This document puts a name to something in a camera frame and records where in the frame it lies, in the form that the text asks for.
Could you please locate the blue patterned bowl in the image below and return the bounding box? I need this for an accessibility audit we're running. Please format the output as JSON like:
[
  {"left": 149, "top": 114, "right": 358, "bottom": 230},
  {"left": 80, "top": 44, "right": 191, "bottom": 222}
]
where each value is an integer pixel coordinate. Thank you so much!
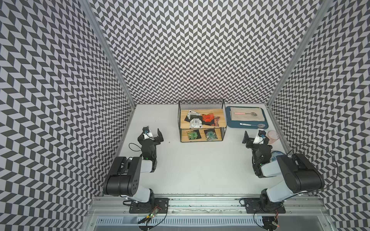
[{"left": 270, "top": 151, "right": 286, "bottom": 162}]

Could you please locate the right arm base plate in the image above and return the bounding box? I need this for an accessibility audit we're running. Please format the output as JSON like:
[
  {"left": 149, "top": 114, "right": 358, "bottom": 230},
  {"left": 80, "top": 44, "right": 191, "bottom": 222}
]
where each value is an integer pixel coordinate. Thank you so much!
[{"left": 243, "top": 198, "right": 286, "bottom": 214}]

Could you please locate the teal plastic tray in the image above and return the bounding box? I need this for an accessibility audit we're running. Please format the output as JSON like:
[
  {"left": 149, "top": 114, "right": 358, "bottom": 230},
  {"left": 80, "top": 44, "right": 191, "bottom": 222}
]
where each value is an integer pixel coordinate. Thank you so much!
[{"left": 225, "top": 106, "right": 269, "bottom": 129}]

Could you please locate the pink handled spoon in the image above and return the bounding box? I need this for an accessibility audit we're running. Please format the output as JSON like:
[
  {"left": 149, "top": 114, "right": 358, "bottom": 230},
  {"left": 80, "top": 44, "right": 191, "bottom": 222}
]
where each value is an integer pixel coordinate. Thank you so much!
[{"left": 234, "top": 112, "right": 258, "bottom": 116}]

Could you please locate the black wire wooden shelf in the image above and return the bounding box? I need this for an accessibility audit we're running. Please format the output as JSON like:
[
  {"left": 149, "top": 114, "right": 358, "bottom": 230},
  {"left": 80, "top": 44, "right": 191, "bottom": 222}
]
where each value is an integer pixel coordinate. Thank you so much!
[{"left": 178, "top": 99, "right": 227, "bottom": 142}]

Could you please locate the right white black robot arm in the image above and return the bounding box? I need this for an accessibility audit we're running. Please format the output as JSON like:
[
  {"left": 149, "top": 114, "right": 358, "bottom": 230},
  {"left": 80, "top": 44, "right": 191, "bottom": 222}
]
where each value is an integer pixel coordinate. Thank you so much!
[{"left": 242, "top": 130, "right": 325, "bottom": 213}]

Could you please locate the beige folded cloth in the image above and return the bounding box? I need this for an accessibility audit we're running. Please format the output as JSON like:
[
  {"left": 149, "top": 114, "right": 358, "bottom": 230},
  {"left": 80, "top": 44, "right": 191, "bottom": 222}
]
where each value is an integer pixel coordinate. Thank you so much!
[{"left": 230, "top": 107, "right": 266, "bottom": 122}]

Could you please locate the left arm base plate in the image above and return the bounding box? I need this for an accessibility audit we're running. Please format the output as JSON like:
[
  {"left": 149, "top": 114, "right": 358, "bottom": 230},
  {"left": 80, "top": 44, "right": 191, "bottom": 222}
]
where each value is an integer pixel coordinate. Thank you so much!
[{"left": 129, "top": 198, "right": 169, "bottom": 214}]

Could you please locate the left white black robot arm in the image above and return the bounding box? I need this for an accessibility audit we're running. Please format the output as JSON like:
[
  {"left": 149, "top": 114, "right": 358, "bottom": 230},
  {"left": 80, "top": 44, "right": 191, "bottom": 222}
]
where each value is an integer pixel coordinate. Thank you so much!
[{"left": 103, "top": 126, "right": 164, "bottom": 205}]

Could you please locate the aluminium front rail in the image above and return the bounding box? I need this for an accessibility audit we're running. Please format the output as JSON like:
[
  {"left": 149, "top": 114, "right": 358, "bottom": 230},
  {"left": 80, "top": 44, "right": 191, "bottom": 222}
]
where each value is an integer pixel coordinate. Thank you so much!
[{"left": 87, "top": 194, "right": 329, "bottom": 217}]

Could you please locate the small red tea bag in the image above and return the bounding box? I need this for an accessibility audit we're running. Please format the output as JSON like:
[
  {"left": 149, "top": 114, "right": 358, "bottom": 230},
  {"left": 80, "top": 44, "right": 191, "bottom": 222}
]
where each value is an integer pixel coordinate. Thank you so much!
[{"left": 201, "top": 113, "right": 214, "bottom": 125}]

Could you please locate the white handled spoon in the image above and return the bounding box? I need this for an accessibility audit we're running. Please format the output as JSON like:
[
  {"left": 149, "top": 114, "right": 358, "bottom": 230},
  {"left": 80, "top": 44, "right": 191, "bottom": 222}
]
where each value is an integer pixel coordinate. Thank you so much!
[{"left": 240, "top": 123, "right": 266, "bottom": 129}]

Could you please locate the pink plastic cup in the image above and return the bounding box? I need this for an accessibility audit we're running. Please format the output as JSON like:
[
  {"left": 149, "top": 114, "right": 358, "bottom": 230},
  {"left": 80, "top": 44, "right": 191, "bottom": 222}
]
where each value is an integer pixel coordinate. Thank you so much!
[{"left": 267, "top": 131, "right": 280, "bottom": 145}]

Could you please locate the white floral tea bag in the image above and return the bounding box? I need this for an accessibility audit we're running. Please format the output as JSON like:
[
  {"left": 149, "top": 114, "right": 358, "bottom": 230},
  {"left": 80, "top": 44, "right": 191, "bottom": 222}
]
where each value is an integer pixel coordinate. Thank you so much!
[{"left": 185, "top": 110, "right": 201, "bottom": 122}]

